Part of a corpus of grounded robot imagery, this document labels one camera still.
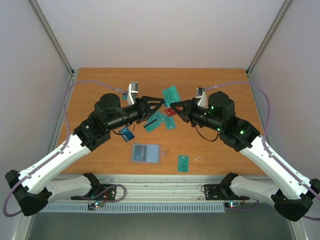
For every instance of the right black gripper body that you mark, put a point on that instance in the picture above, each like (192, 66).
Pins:
(188, 111)

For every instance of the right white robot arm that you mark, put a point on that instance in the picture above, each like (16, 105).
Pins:
(291, 193)

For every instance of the dark blue card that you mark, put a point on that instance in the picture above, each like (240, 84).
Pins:
(126, 134)

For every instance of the circuit board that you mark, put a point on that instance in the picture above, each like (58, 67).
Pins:
(233, 204)
(94, 206)

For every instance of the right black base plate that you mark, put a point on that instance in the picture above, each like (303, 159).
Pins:
(218, 192)

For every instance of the teal vip card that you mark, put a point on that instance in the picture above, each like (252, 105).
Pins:
(171, 95)
(169, 122)

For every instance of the left circuit board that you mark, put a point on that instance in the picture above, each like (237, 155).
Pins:
(94, 206)

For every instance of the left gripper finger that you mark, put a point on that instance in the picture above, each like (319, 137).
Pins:
(153, 100)
(152, 107)

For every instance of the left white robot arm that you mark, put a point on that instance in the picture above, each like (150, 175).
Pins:
(33, 187)

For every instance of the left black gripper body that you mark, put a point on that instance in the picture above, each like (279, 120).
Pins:
(136, 115)

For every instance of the grey slotted cable duct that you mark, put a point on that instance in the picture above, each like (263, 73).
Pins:
(135, 208)

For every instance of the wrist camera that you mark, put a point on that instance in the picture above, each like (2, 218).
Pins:
(132, 92)
(201, 97)

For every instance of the aluminium front rail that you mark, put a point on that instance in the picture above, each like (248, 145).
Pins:
(161, 188)

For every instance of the red card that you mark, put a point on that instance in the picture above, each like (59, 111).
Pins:
(170, 112)

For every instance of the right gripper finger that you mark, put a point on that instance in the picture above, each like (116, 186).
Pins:
(182, 104)
(182, 112)

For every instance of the aluminium frame post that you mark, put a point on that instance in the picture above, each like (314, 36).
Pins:
(48, 30)
(286, 4)

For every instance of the right aluminium frame post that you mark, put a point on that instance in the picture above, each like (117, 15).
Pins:
(286, 4)

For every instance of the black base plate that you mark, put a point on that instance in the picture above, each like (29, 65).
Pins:
(105, 192)
(218, 192)

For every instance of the left aluminium frame post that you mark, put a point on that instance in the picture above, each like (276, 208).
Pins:
(48, 30)

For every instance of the right circuit board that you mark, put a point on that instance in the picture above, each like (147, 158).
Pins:
(233, 204)

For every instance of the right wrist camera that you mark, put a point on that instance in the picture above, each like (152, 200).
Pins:
(201, 97)

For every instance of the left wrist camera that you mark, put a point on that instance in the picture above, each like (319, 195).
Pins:
(132, 92)

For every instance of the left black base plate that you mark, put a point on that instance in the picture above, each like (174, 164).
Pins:
(105, 192)

